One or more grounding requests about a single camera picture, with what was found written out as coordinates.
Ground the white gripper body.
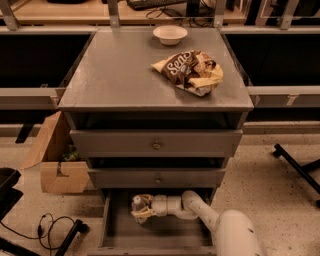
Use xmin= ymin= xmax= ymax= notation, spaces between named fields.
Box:
xmin=151 ymin=195 xmax=168 ymax=216

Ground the clear plastic water bottle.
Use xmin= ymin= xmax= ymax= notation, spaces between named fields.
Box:
xmin=131 ymin=195 xmax=147 ymax=212

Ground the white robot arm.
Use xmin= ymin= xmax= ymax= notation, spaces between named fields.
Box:
xmin=131 ymin=190 xmax=266 ymax=256

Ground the bottom grey drawer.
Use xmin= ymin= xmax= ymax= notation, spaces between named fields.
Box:
xmin=88 ymin=188 xmax=217 ymax=256

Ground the grey drawer cabinet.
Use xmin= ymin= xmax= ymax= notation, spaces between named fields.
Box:
xmin=57 ymin=27 xmax=255 ymax=256

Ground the black chair base leg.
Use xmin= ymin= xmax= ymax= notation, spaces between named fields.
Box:
xmin=55 ymin=219 xmax=89 ymax=256

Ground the green item in box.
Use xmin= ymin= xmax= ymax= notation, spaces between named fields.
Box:
xmin=62 ymin=150 xmax=79 ymax=162

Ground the cardboard box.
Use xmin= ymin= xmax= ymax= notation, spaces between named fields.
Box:
xmin=21 ymin=111 xmax=89 ymax=194

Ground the brown chip bag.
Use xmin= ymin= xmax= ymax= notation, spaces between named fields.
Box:
xmin=152 ymin=50 xmax=223 ymax=97

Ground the black stand leg right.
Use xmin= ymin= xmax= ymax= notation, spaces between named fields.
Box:
xmin=273 ymin=144 xmax=320 ymax=194

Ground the white bowl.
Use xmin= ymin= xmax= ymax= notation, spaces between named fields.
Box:
xmin=153 ymin=25 xmax=188 ymax=46

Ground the black keyboard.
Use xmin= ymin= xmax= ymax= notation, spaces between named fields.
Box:
xmin=126 ymin=0 xmax=186 ymax=11

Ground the black cable on floor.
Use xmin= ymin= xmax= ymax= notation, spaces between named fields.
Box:
xmin=0 ymin=212 xmax=77 ymax=251

